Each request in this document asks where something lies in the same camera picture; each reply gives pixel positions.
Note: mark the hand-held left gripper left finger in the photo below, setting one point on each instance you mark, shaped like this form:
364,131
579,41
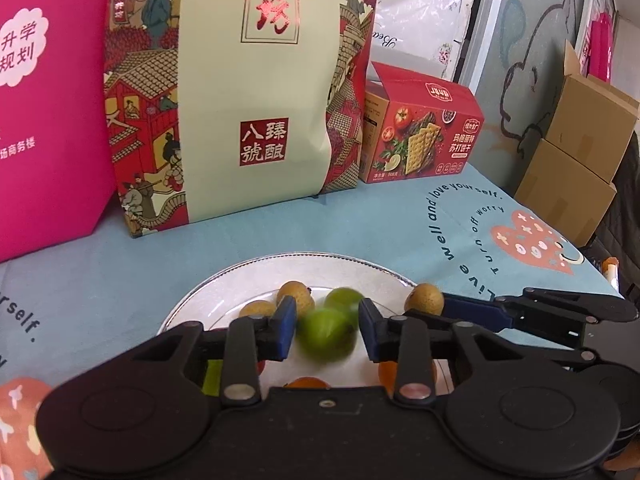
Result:
285,330

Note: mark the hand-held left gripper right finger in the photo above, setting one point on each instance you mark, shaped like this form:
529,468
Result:
369,332

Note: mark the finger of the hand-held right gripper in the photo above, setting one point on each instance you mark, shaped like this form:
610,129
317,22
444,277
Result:
560,336
475,312

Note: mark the brown longan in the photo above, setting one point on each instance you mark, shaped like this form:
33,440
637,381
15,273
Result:
297,296
425,299
256,309

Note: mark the green lime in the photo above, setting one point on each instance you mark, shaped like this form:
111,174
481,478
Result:
345,301
325,340

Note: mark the white plate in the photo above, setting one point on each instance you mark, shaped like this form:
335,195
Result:
225,300

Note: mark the orange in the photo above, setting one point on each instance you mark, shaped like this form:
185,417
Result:
387,375
306,383

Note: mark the cardboard box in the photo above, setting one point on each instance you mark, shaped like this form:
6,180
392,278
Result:
565,195
595,125

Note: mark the teal printed tablecloth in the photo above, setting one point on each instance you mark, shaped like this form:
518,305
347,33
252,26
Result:
150,270

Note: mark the red cracker box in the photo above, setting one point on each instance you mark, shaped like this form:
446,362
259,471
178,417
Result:
425,135

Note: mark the red and green paper bag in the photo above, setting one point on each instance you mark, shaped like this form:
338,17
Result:
225,85

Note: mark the white floral bag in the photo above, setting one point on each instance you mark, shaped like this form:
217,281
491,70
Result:
425,10

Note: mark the pink paper bag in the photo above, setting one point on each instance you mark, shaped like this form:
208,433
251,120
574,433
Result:
50,110

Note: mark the white door frame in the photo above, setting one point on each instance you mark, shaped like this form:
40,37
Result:
482,20

